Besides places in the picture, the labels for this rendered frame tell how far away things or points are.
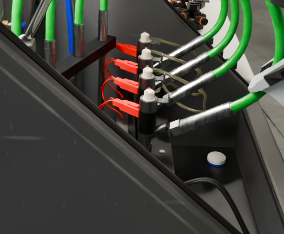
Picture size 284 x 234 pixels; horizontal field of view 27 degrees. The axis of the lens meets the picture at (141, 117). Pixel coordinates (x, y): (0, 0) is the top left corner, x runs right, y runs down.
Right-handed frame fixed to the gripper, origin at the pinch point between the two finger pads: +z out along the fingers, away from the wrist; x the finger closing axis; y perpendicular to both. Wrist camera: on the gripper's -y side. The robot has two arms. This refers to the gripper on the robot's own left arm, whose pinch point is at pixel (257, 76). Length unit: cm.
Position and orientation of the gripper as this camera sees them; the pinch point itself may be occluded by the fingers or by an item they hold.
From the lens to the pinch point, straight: 75.6
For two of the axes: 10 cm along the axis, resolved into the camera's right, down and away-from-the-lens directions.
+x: 5.7, -5.5, 6.1
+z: -5.2, 3.3, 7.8
